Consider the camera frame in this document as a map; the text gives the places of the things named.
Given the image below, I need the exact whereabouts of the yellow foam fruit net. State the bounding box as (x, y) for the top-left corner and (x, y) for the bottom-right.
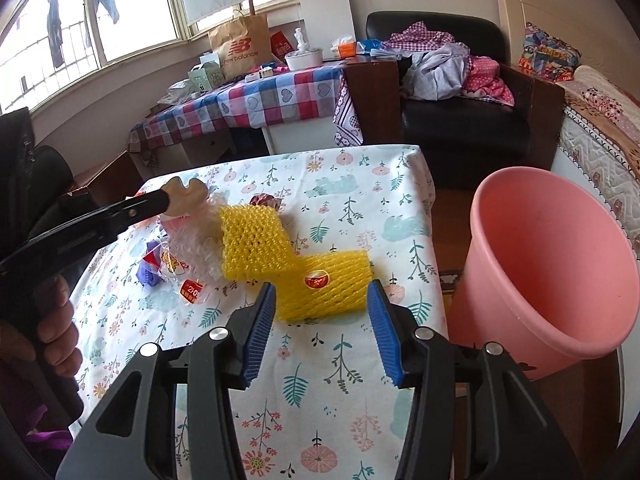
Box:
(220, 205), (373, 323)

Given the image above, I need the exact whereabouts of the clear bubble wrap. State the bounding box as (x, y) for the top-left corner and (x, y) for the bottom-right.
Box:
(160, 193), (228, 286)

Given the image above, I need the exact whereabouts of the purple cloth bundle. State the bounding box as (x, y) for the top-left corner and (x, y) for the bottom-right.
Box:
(136, 240), (164, 287)

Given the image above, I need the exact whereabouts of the pink plastic trash bucket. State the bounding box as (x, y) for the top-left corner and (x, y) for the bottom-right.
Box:
(447, 167), (639, 379)

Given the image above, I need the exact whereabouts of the left hand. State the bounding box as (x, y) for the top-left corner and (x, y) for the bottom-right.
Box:
(1, 275), (82, 377)

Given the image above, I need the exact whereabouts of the floral white tablecloth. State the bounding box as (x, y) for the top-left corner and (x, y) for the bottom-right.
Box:
(72, 144), (447, 479)

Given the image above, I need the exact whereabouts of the green house-shaped box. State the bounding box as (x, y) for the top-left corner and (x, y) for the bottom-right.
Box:
(188, 62), (226, 92)

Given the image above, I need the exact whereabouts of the brown New Balance paper bag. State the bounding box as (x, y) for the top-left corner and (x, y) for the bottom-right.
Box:
(208, 15), (272, 80)

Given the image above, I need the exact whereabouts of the black leather armchair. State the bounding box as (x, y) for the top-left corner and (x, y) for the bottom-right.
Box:
(366, 11), (564, 188)

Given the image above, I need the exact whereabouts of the plaid checkered tablecloth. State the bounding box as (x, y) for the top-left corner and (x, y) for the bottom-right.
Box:
(128, 62), (364, 153)

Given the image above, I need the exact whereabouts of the dark wooden side cabinet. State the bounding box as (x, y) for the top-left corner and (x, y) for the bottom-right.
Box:
(342, 56), (402, 145)

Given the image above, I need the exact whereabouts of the pile of clothes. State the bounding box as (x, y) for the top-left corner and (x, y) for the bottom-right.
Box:
(371, 22), (515, 106)

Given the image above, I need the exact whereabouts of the orange tissue box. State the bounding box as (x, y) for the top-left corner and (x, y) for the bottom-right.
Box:
(331, 36), (357, 58)

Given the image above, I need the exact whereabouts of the bed with patterned quilt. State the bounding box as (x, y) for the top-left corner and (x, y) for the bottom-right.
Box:
(497, 0), (639, 248)

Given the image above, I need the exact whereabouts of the colourful comic pillow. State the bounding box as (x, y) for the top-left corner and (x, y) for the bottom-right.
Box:
(518, 22), (582, 82)

